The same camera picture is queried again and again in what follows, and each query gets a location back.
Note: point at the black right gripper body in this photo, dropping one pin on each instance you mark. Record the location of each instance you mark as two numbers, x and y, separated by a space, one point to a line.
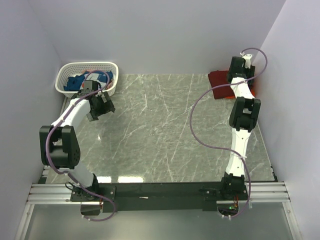
251 81

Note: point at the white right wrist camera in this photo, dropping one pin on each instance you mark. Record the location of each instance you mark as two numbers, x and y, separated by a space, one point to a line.
247 59

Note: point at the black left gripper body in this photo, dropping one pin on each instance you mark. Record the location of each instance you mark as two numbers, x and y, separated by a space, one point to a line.
100 107

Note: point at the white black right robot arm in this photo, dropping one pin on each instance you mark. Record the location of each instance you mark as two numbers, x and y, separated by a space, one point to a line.
242 120

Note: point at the pink garment in basket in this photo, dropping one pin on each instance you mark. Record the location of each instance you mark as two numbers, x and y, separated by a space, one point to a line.
112 79

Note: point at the blue printed t shirt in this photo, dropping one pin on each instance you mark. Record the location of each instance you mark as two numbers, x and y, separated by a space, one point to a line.
75 83

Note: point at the dark red t shirt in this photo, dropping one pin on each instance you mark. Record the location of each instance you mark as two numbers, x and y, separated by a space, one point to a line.
217 78

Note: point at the folded orange t shirt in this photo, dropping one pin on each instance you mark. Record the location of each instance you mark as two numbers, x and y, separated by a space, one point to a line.
252 90

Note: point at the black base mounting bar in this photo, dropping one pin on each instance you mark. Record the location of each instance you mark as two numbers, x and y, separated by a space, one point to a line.
161 196

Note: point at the white perforated laundry basket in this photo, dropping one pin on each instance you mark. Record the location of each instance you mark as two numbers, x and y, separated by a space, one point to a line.
77 68

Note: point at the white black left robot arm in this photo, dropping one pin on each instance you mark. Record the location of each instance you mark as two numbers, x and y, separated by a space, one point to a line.
59 146

